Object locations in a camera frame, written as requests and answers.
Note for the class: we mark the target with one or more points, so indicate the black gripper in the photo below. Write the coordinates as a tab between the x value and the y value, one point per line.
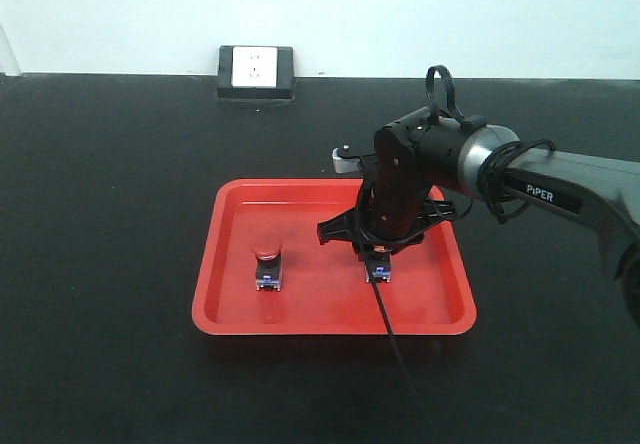
393	208

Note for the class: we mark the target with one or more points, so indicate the yellow mushroom push button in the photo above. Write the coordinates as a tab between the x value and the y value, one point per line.
377	263

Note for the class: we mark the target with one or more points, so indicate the red mushroom push button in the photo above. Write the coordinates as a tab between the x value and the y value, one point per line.
268	255

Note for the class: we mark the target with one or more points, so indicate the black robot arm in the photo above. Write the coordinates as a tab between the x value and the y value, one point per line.
489	163

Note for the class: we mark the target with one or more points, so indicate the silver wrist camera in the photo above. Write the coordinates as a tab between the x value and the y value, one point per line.
344	161

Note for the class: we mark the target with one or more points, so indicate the black white wall socket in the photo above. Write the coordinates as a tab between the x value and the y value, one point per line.
255	72

